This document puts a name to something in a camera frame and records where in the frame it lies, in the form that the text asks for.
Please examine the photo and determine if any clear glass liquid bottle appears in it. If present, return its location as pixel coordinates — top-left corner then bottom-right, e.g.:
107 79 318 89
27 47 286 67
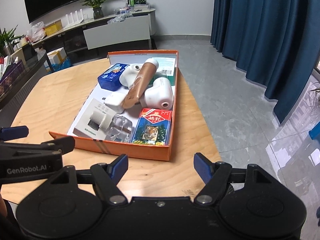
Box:
89 109 133 143

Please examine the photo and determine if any white charger box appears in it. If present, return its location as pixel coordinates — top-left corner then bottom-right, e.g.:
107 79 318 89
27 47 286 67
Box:
73 99 116 140

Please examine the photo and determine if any blue playing card box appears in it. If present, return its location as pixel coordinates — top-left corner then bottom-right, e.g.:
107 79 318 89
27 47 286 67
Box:
131 108 172 146

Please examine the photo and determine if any white square charger plug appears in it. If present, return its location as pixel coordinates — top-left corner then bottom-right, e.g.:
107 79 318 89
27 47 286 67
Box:
104 93 127 114

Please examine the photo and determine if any gold tube white cap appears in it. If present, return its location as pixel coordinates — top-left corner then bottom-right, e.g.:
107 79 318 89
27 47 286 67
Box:
123 57 159 109

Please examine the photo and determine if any green plant at left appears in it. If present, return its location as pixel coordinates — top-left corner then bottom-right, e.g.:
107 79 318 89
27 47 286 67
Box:
1 26 22 56

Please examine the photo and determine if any blue tin box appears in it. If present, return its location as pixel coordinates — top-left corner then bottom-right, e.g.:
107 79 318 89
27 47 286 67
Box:
98 63 129 92

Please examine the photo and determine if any blue bag with boxes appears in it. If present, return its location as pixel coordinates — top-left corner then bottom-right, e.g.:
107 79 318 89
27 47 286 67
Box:
47 47 72 72

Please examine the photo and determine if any white plastic bag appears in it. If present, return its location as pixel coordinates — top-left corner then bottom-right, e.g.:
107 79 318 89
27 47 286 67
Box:
26 21 46 43

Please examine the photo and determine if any teal white small carton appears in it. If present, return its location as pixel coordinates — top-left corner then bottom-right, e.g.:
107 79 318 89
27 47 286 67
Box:
149 57 176 86

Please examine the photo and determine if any yellow box on console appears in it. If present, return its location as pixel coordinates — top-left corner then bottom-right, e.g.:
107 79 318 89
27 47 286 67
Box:
44 20 63 36

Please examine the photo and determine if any white wifi router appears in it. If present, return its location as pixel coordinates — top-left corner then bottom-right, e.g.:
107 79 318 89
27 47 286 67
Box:
65 8 87 28

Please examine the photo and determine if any white tv console cabinet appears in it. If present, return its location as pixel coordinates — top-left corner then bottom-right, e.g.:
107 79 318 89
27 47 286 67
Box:
33 9 156 54

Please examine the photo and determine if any dark blue curtain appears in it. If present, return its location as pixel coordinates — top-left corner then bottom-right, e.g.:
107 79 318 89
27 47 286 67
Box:
210 0 319 122

